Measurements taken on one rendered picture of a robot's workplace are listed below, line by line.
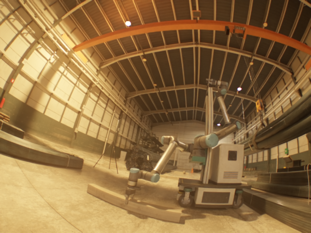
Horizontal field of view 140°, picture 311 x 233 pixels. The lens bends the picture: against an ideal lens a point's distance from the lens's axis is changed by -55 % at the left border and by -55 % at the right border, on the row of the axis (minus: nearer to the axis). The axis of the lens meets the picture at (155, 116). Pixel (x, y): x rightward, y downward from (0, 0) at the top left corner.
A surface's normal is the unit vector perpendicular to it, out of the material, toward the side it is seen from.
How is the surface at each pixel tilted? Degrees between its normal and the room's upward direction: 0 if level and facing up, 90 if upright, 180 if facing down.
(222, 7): 171
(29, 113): 90
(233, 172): 90
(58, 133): 90
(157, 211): 90
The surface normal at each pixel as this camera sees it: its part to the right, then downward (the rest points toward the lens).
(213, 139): 0.22, -0.27
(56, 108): 0.95, 0.07
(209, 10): -0.33, 0.90
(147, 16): -0.01, 0.92
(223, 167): -0.19, -0.38
